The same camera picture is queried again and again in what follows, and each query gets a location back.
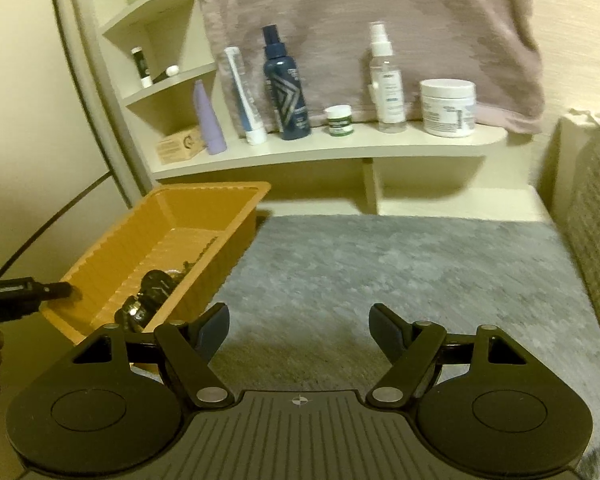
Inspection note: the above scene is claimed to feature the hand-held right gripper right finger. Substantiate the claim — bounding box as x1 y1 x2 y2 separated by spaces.
367 302 529 407

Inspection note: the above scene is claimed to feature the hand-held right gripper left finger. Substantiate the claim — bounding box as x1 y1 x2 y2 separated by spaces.
72 302 233 408

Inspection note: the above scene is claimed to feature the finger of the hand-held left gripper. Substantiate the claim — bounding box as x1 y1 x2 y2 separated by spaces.
0 277 74 325

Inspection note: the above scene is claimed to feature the jewelry pile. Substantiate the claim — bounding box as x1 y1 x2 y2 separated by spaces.
115 255 204 334

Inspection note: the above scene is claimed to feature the orange plastic tray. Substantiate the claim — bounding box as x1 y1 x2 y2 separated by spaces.
39 181 272 377

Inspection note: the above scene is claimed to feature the grey fluffy mat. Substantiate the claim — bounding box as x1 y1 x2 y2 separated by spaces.
129 213 600 480

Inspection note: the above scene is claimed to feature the cream wooden shelf unit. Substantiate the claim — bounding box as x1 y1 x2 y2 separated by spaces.
96 0 509 217

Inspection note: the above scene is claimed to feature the small cardboard box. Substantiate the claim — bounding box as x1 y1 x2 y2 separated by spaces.
155 127 207 165

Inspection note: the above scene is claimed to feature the purple tube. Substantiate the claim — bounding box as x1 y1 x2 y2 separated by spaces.
193 80 227 155

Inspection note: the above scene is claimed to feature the small green white jar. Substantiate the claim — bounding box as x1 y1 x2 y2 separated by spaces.
323 105 354 137

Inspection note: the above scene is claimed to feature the white cream jar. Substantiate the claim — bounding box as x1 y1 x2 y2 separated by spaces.
419 79 478 138

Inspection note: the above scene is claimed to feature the white blue tube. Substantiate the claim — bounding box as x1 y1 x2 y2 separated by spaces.
223 46 268 146

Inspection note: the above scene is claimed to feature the woven grey cushion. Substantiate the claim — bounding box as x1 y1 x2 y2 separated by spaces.
561 124 600 342

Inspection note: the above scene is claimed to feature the clear spray bottle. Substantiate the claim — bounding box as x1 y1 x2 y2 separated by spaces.
368 21 409 135

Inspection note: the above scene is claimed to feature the dark blue spray bottle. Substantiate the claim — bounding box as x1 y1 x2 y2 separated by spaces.
261 25 313 142

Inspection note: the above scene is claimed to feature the standing lip balm stick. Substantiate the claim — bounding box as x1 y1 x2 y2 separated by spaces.
130 47 154 89

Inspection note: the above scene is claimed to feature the lying black white tube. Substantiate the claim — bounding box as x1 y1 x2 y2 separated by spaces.
151 64 180 84

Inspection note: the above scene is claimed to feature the pink towel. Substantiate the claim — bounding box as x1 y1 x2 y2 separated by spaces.
186 0 547 135

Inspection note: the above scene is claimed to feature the thin black cable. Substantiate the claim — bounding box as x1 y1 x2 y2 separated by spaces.
0 173 113 282

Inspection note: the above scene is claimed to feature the grey door frame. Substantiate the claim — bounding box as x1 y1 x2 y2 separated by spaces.
46 0 149 209

